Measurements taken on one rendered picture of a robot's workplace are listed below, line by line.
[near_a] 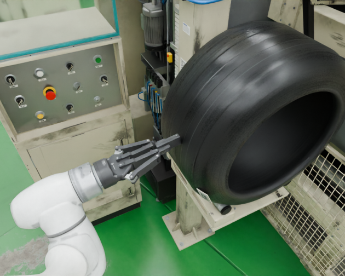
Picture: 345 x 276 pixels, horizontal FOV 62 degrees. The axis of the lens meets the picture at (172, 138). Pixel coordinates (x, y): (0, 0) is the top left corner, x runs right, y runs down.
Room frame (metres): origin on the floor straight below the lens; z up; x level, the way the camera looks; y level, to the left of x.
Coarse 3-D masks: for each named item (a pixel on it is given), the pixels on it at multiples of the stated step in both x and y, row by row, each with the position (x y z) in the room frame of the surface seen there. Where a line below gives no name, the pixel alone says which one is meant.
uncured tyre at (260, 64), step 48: (240, 48) 0.68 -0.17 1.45; (288, 48) 0.65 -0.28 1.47; (192, 96) 0.62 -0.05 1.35; (240, 96) 0.54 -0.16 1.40; (288, 96) 0.56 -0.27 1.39; (336, 96) 0.65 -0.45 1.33; (192, 144) 0.52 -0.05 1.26; (240, 144) 0.50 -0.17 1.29; (288, 144) 0.79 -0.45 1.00; (240, 192) 0.55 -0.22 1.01
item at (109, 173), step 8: (104, 160) 0.48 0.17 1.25; (112, 160) 0.50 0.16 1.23; (120, 160) 0.50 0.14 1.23; (96, 168) 0.46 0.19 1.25; (104, 168) 0.46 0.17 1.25; (112, 168) 0.47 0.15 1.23; (128, 168) 0.47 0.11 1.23; (104, 176) 0.44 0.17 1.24; (112, 176) 0.44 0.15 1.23; (120, 176) 0.45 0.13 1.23; (104, 184) 0.43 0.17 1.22; (112, 184) 0.44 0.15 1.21
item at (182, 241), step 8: (168, 216) 1.04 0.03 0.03; (168, 224) 0.99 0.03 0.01; (176, 224) 0.99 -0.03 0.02; (176, 232) 0.93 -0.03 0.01; (200, 232) 0.93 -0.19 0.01; (208, 232) 0.93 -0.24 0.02; (176, 240) 0.88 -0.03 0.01; (184, 240) 0.88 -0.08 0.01; (192, 240) 0.88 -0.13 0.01; (200, 240) 0.88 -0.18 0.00; (184, 248) 0.83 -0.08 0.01
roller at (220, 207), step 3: (216, 204) 0.57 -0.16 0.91; (219, 204) 0.57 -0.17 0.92; (222, 204) 0.56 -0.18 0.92; (225, 204) 0.56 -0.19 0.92; (216, 207) 0.57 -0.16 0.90; (219, 207) 0.56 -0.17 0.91; (222, 207) 0.55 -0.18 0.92; (225, 207) 0.55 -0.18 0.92; (228, 207) 0.55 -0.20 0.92; (231, 207) 0.56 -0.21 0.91; (219, 210) 0.55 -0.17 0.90; (222, 210) 0.54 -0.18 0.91; (225, 210) 0.55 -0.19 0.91; (228, 210) 0.55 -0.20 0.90; (222, 213) 0.54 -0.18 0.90; (225, 213) 0.55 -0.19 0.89
